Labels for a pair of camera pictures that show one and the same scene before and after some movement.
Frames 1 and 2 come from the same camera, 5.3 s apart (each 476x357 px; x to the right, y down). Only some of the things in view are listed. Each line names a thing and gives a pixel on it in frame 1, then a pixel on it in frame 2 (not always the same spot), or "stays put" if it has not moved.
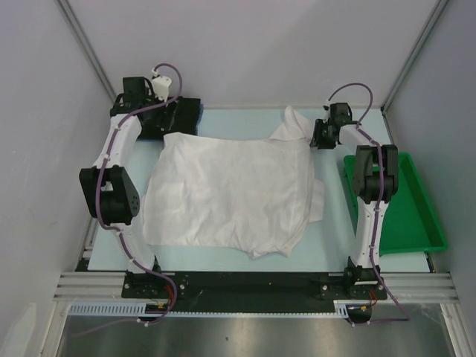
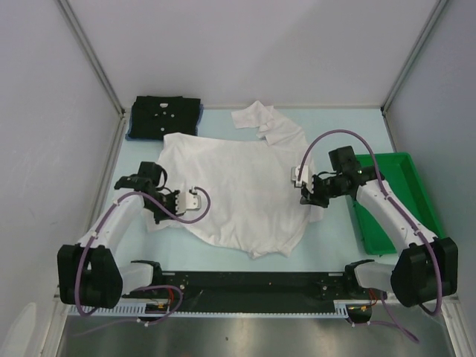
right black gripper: x=317 y=139 -> x=312 y=198
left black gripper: x=164 y=120 -> x=172 y=196
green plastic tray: x=409 y=224 stays put
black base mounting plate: x=240 y=291 stays put
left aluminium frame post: x=69 y=13 stays put
